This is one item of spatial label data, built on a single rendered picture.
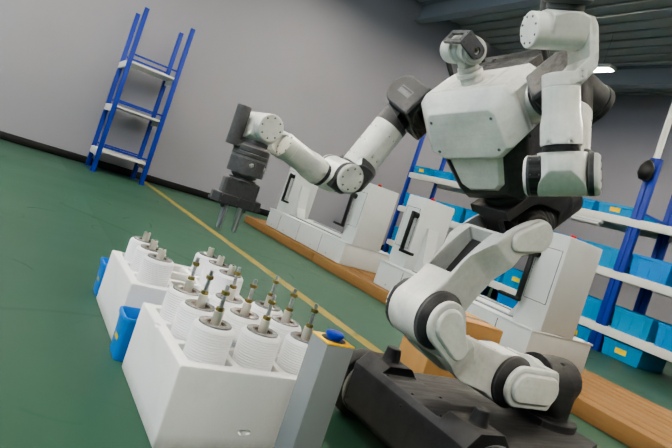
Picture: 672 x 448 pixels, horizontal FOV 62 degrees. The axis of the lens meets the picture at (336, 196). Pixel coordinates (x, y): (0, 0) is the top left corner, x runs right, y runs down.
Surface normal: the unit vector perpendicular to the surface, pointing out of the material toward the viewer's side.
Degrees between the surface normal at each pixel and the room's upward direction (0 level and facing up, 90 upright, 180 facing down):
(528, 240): 90
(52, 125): 90
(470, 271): 90
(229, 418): 90
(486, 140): 133
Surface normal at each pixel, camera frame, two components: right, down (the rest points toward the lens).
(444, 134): -0.64, 0.50
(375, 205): 0.49, 0.16
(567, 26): 0.18, 0.35
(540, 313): -0.81, -0.27
